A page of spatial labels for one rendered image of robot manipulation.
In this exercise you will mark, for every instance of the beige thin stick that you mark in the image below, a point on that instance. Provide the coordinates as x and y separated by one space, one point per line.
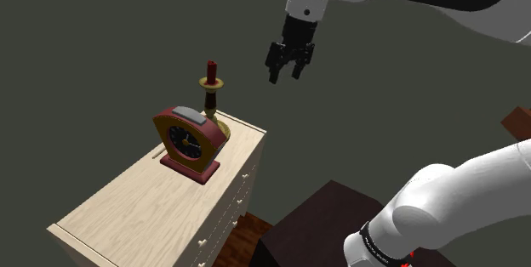
158 153

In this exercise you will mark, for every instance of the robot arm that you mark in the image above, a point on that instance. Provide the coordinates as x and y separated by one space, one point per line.
456 199

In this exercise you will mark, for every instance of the light wooden chest of drawers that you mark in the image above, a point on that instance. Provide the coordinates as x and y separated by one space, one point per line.
153 212

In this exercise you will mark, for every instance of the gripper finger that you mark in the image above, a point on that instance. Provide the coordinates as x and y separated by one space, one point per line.
302 62
274 62

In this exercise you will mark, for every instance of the brown wooden furniture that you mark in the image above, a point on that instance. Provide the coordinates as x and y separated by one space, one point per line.
518 124

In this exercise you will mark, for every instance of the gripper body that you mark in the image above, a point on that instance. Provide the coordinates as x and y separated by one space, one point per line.
298 30

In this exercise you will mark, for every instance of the brass candlestick with red candle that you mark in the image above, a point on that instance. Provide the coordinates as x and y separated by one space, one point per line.
210 96

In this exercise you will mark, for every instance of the red and gold mantel clock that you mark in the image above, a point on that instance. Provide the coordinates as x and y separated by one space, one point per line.
186 144

